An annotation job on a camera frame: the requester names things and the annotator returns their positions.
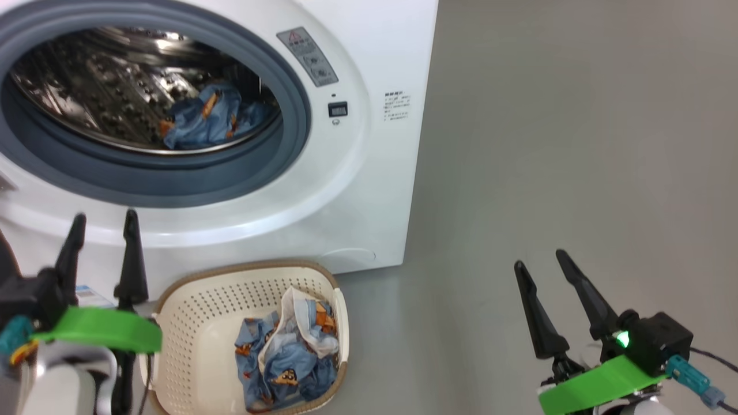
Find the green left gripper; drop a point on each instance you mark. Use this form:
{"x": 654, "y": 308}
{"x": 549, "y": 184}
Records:
{"x": 98, "y": 328}

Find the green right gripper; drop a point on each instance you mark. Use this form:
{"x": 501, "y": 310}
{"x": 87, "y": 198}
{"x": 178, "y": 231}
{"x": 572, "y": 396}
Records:
{"x": 599, "y": 386}

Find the blue white cartoon print garment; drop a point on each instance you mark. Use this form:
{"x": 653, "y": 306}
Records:
{"x": 288, "y": 357}

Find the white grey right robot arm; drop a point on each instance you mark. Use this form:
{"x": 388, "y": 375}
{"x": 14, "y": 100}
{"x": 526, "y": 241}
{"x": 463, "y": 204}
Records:
{"x": 640, "y": 406}

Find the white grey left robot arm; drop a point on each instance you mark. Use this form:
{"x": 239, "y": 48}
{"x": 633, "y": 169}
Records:
{"x": 63, "y": 380}

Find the white front-load washing machine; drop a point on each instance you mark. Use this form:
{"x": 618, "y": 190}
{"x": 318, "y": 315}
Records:
{"x": 346, "y": 190}

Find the blue energy label sticker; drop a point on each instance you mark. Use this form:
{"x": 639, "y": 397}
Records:
{"x": 92, "y": 297}

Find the cream perforated laundry basket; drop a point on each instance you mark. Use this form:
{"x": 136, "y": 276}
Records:
{"x": 196, "y": 334}

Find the grey warning sticker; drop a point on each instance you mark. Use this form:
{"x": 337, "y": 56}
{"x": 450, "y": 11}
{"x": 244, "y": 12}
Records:
{"x": 308, "y": 57}

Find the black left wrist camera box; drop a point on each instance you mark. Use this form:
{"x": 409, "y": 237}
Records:
{"x": 26, "y": 300}

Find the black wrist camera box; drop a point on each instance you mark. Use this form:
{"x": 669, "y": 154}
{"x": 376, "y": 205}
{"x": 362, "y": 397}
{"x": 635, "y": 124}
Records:
{"x": 660, "y": 340}
{"x": 26, "y": 300}

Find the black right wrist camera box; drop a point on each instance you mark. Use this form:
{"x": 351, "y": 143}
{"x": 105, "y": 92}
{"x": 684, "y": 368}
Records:
{"x": 660, "y": 340}

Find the teal left camera connector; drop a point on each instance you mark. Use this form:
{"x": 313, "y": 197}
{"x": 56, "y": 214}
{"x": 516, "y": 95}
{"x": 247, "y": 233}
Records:
{"x": 14, "y": 334}

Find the teal camera connector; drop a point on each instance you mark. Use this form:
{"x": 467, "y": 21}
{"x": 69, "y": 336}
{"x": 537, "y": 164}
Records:
{"x": 14, "y": 334}
{"x": 689, "y": 374}

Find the teal right camera connector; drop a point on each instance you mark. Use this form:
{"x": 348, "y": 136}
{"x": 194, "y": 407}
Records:
{"x": 689, "y": 374}

